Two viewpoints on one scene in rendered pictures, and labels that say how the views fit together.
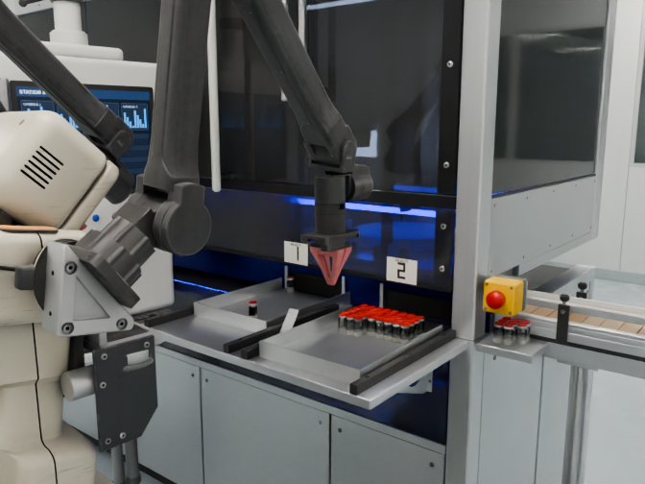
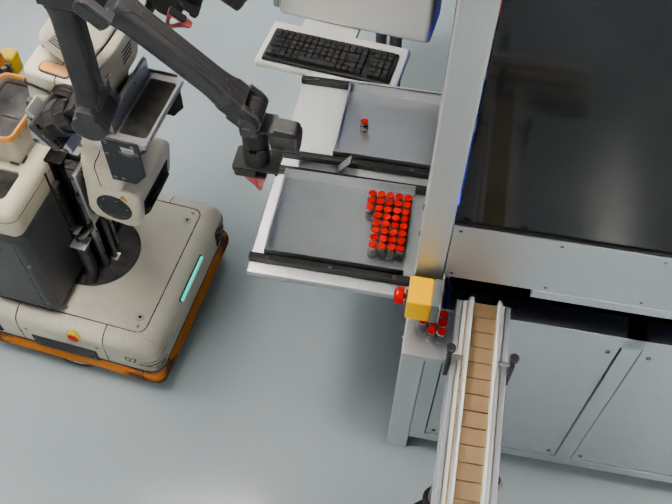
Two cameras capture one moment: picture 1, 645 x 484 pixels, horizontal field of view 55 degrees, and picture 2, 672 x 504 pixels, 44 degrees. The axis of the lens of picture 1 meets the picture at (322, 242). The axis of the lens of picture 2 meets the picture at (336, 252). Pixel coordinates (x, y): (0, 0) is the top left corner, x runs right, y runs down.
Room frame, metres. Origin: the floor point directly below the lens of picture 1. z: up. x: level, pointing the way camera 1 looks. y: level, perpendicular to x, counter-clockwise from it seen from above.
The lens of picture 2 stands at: (0.70, -1.15, 2.55)
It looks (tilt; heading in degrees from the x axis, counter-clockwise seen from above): 55 degrees down; 61
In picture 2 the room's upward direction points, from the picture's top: 1 degrees clockwise
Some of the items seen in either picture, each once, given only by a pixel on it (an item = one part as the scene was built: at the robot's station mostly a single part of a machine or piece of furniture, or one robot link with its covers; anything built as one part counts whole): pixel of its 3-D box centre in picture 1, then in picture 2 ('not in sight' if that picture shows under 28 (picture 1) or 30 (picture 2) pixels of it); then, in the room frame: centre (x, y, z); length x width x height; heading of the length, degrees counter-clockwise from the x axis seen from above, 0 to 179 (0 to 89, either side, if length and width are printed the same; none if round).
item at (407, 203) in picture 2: (391, 320); (403, 228); (1.43, -0.17, 0.90); 0.18 x 0.02 x 0.05; 52
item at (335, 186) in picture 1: (331, 189); (257, 133); (1.13, -0.02, 1.25); 0.07 x 0.06 x 0.07; 140
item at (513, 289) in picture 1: (504, 295); (422, 299); (1.33, -0.41, 0.99); 0.08 x 0.07 x 0.07; 142
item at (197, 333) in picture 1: (306, 331); (366, 178); (1.45, 0.04, 0.87); 0.70 x 0.48 x 0.02; 52
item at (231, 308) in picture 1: (274, 302); (402, 128); (1.61, 0.13, 0.90); 0.34 x 0.26 x 0.04; 142
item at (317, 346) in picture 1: (354, 340); (341, 220); (1.31, -0.07, 0.90); 0.34 x 0.26 x 0.04; 142
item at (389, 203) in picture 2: (380, 324); (385, 225); (1.40, -0.14, 0.90); 0.18 x 0.02 x 0.05; 52
